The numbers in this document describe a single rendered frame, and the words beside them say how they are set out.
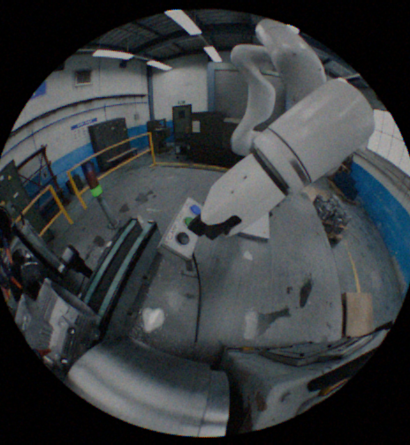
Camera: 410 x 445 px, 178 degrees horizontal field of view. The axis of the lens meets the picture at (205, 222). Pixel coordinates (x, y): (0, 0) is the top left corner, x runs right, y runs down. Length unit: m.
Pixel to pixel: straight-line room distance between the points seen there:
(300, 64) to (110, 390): 0.48
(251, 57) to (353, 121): 0.43
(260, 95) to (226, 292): 0.71
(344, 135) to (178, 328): 0.57
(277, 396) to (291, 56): 0.40
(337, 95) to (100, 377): 0.39
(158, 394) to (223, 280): 0.45
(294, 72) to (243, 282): 0.61
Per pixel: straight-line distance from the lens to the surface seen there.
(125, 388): 0.21
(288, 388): 0.18
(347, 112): 0.17
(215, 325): 0.49
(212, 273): 0.54
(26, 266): 0.60
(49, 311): 0.40
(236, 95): 6.80
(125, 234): 0.58
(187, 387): 0.21
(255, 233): 0.66
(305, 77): 0.28
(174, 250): 0.27
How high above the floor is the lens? 1.29
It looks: 45 degrees down
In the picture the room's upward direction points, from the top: straight up
